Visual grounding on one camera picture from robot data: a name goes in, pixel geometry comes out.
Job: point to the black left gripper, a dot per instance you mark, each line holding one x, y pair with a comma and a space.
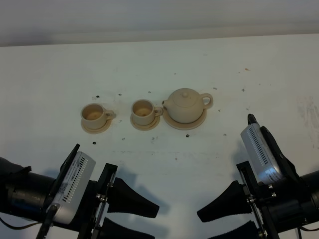
121, 199

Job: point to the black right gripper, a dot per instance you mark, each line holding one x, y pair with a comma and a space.
278, 207

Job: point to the beige ceramic teapot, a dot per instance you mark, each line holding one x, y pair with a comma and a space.
187, 105

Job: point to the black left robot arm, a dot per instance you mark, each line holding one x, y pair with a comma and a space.
23, 194

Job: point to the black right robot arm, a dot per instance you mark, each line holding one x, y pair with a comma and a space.
278, 207

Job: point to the beige teapot saucer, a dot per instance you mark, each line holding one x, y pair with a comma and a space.
184, 126

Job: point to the beige left cup saucer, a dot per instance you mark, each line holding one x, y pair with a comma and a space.
96, 130

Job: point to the beige cup saucer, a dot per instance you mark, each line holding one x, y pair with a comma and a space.
147, 127
96, 130

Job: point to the beige middle cup saucer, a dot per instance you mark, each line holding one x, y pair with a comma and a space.
147, 127

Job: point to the beige left teacup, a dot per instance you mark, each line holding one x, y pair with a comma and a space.
94, 116

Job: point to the beige teacup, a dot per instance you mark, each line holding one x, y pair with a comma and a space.
144, 112
94, 116

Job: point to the beige middle teacup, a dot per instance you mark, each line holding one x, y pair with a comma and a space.
144, 112

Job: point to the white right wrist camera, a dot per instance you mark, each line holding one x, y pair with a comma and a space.
266, 158

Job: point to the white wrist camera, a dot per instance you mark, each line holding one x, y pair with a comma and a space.
69, 187
266, 158

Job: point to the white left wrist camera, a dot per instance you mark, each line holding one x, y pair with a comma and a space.
69, 187

